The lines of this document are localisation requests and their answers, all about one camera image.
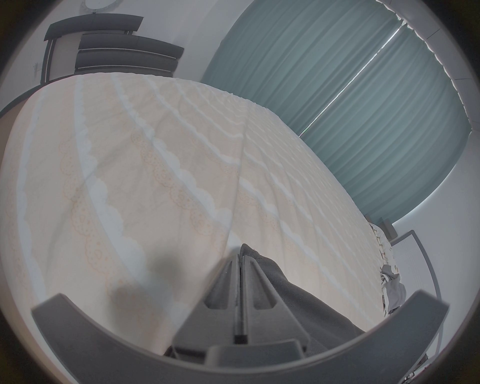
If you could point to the blue-green curtain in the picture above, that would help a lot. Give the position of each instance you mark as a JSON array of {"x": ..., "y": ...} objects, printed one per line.
[
  {"x": 292, "y": 56},
  {"x": 393, "y": 131}
]

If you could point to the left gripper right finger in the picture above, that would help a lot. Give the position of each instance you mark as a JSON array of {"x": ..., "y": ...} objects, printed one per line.
[{"x": 270, "y": 326}]

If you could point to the white printed pillow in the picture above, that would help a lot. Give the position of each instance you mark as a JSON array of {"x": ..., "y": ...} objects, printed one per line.
[{"x": 384, "y": 243}]

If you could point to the bed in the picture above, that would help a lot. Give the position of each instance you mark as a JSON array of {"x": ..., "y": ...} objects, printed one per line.
[{"x": 150, "y": 168}]

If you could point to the black chest of drawers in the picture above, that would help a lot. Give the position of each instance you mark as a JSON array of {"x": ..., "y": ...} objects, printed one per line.
[{"x": 123, "y": 52}]

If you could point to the grey bedside table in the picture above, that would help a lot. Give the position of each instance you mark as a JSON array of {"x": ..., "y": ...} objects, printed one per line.
[{"x": 386, "y": 227}]

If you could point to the black T-shirt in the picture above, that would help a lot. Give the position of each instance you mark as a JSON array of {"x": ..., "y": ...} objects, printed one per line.
[{"x": 300, "y": 311}]

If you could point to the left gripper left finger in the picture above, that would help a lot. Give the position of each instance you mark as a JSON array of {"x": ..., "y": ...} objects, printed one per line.
[{"x": 213, "y": 322}]

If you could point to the grey and white garment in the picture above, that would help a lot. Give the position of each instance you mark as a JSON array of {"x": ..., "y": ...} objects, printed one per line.
[{"x": 395, "y": 292}]

